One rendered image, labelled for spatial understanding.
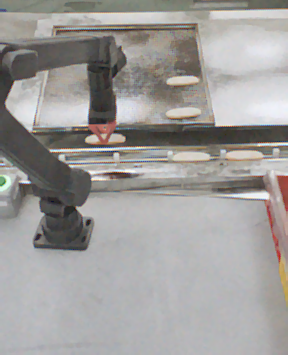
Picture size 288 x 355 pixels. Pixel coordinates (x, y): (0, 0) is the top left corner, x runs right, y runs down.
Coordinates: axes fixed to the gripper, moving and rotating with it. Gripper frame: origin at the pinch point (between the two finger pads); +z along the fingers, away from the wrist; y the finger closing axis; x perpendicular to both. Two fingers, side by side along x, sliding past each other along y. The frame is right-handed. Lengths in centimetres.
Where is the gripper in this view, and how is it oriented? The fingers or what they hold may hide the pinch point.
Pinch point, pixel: (104, 136)
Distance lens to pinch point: 119.9
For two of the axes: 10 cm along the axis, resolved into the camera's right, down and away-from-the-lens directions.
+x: -10.0, 0.3, -0.4
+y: -0.5, -5.7, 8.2
